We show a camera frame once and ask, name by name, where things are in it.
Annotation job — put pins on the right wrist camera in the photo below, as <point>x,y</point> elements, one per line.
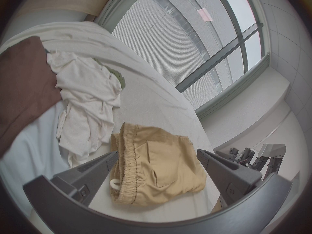
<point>234,151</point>

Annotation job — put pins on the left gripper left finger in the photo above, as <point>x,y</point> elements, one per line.
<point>92,173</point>

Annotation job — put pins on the brown garment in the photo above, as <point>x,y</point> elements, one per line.
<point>22,82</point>

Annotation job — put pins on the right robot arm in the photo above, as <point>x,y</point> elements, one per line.
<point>271,150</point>

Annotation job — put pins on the tan shorts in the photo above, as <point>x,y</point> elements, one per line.
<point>165,164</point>

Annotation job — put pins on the window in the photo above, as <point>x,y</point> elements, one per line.
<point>182,45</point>

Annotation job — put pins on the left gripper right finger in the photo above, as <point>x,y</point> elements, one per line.
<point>226,179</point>

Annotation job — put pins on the bed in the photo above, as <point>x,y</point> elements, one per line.
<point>151,99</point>

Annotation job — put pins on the cream garment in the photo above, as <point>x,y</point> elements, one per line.
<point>85,94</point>

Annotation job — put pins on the green garment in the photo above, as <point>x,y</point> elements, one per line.
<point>118,78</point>

